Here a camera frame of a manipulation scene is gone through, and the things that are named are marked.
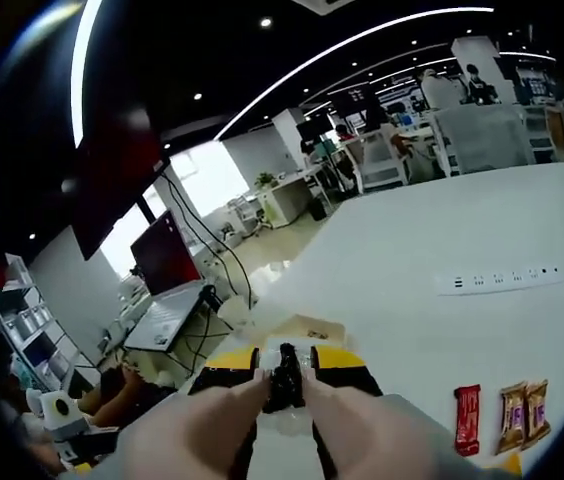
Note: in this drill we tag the white power strip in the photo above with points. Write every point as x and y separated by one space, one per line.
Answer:
499 282

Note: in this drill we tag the white mesh office chair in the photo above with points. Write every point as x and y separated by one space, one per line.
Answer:
382 160

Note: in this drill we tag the cream hexagonal container tray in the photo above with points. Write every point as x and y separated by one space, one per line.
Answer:
287 326

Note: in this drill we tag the wide ceiling light strip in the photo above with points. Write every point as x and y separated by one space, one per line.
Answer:
82 75

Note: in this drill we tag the purple gold wafer packet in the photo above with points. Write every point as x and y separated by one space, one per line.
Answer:
511 417
537 415

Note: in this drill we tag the white storage shelf rack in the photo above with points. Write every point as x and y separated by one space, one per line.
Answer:
37 320

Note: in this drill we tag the black waste bin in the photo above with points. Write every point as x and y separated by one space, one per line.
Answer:
318 209

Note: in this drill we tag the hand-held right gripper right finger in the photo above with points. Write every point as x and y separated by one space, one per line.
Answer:
352 377

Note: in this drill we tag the red desktop monitor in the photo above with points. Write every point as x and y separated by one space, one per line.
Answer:
167 255

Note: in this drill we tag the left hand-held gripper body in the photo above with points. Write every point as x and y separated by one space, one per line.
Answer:
69 422

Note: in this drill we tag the laptop with red screen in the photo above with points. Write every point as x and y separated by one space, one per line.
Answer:
162 320

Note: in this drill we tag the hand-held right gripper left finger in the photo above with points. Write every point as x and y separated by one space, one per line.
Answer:
227 380

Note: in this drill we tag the brown cardboard panel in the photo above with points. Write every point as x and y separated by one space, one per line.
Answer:
557 127

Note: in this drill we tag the black snack clear wrapper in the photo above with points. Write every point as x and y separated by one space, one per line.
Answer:
287 385

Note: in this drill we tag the large grey mesh chair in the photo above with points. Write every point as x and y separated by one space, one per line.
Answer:
482 142

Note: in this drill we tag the orange clear snack packet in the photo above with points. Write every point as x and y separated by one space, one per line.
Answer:
508 462

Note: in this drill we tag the black office chair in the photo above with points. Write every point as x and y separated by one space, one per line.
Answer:
83 382

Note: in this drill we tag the large wall screen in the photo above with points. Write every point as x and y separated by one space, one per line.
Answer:
112 190

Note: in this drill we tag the dark red chocolate bar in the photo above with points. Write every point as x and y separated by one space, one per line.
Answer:
467 420

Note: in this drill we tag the thin ceiling light strip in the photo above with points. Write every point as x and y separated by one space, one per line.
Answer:
352 40

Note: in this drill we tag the green potted plant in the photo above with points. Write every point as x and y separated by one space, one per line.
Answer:
264 180

